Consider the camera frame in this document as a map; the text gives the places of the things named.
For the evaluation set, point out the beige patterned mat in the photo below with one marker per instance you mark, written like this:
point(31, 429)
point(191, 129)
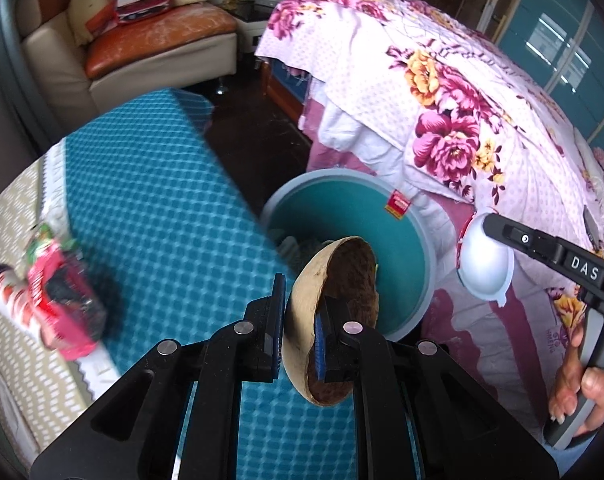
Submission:
point(12, 220)

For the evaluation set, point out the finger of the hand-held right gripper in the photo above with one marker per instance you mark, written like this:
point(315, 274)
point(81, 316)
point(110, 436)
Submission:
point(531, 242)

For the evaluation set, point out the teal glass-door cabinet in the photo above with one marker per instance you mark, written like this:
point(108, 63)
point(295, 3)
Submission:
point(556, 35)

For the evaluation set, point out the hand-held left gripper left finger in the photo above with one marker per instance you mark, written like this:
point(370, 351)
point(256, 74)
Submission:
point(280, 330)

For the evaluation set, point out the red snack packet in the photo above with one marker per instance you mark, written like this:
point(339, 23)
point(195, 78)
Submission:
point(57, 300)

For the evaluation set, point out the pink floral blanket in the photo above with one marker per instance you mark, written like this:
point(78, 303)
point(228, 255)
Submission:
point(431, 85)

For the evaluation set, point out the white packet with blue end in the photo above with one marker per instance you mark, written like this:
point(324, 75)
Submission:
point(9, 295)

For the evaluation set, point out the black stereo device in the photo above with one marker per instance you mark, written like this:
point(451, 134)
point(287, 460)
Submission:
point(262, 5)

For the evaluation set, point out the brown coconut shell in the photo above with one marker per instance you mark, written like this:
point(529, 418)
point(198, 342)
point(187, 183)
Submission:
point(352, 280)

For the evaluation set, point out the cream and orange sofa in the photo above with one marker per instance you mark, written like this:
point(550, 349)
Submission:
point(147, 45)

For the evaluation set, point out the person's right hand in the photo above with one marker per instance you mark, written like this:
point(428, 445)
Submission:
point(599, 385)

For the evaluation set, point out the teal checked mat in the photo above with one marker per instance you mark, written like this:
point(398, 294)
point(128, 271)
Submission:
point(157, 185)

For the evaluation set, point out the green snack packet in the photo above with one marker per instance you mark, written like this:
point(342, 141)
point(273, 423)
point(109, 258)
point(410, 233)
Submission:
point(49, 237)

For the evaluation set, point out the wooden bed frame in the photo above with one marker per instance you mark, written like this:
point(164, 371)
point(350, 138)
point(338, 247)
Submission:
point(289, 102)

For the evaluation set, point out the white plastic bowl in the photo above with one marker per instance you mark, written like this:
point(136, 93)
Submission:
point(484, 265)

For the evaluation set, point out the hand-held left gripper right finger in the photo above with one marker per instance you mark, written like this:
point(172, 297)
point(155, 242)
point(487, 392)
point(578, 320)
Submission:
point(321, 350)

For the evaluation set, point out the teal round bin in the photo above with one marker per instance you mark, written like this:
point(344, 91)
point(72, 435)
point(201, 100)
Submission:
point(352, 210)

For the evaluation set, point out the cream printed cushion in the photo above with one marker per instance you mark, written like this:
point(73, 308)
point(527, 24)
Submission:
point(92, 10)

